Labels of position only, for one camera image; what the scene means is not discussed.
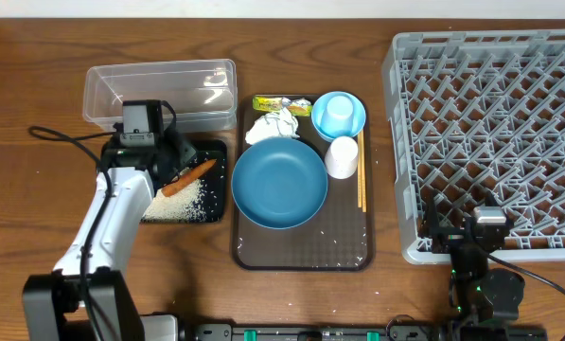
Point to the light blue cup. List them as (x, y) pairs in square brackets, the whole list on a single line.
[(337, 117)]

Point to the pile of white rice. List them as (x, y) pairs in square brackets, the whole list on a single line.
[(185, 206)]

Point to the black food waste tray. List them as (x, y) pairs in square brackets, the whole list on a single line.
[(213, 199)]

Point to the white cup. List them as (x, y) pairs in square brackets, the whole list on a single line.
[(341, 159)]

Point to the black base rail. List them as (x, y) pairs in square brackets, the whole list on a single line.
[(395, 332)]

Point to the light blue bowl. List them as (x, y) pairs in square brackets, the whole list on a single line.
[(358, 118)]

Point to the orange carrot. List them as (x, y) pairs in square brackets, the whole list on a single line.
[(188, 178)]

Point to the grey dishwasher rack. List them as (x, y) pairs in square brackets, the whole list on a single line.
[(474, 113)]

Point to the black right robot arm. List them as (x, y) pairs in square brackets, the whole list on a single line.
[(486, 299)]

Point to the white napkin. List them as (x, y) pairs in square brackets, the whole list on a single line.
[(274, 124)]

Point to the clear plastic bin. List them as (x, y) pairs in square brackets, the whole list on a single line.
[(203, 93)]

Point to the dark blue plate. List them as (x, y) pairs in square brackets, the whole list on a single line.
[(279, 183)]

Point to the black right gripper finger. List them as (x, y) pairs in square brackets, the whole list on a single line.
[(431, 220), (490, 199)]

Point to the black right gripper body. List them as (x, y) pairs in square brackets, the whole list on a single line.
[(452, 238)]

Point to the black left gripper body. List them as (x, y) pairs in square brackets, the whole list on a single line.
[(177, 154)]

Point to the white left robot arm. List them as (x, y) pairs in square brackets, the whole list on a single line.
[(85, 297)]

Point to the yellow green snack wrapper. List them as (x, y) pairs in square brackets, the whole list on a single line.
[(297, 107)]

